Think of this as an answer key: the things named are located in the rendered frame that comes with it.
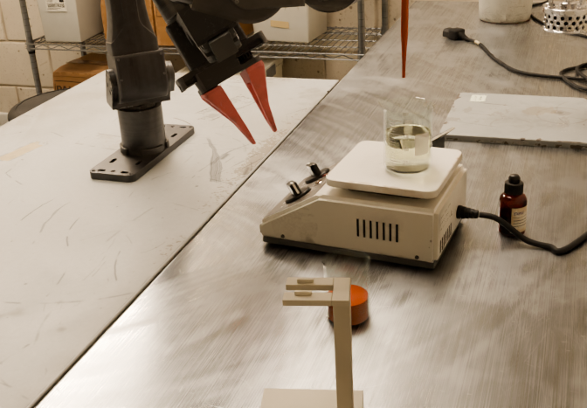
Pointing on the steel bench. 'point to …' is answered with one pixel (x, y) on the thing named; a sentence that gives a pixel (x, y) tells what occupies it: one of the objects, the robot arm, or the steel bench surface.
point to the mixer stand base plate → (518, 120)
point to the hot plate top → (346, 177)
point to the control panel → (303, 196)
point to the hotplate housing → (374, 223)
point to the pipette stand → (344, 375)
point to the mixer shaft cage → (574, 21)
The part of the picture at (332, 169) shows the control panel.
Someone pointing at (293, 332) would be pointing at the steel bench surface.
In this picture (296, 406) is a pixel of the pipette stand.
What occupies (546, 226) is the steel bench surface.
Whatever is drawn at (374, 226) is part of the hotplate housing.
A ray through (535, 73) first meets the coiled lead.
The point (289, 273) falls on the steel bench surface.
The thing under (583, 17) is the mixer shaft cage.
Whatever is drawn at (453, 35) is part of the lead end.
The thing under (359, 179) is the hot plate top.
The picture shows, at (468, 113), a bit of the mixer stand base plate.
